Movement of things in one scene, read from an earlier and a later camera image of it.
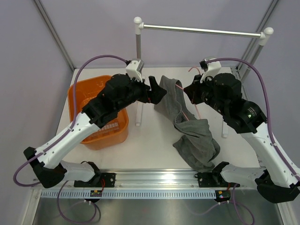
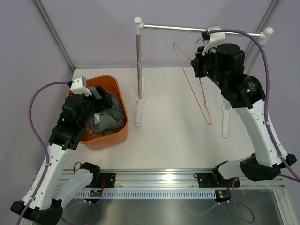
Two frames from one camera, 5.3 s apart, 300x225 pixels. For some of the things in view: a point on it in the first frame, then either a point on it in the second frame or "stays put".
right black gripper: (193, 91) → (198, 62)
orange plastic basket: (112, 134) stays put
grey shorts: (197, 143) → (109, 121)
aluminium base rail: (154, 180) stays put
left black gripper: (155, 93) → (105, 97)
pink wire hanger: (183, 88) → (175, 46)
